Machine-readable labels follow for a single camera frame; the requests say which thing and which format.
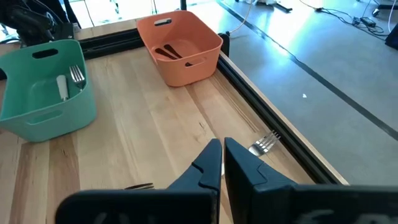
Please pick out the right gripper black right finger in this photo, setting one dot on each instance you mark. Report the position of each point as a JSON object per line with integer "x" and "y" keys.
{"x": 311, "y": 205}

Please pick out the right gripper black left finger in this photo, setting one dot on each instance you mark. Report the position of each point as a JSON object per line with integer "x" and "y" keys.
{"x": 140, "y": 208}

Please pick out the black fork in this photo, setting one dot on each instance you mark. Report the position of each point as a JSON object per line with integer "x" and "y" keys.
{"x": 164, "y": 53}
{"x": 141, "y": 186}

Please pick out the black spoon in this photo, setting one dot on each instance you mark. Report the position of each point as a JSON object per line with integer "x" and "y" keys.
{"x": 172, "y": 50}

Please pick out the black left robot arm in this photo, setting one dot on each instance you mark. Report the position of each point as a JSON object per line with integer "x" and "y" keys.
{"x": 28, "y": 25}

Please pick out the green plastic bin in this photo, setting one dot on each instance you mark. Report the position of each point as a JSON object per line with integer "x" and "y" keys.
{"x": 46, "y": 124}

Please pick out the orange plastic bin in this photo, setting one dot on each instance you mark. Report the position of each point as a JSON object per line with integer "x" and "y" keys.
{"x": 186, "y": 74}

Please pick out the black table clamp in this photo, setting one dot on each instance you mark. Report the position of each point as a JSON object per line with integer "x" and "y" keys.
{"x": 224, "y": 43}

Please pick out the black aluminium table frame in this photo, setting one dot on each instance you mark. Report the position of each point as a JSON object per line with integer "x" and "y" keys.
{"x": 276, "y": 123}

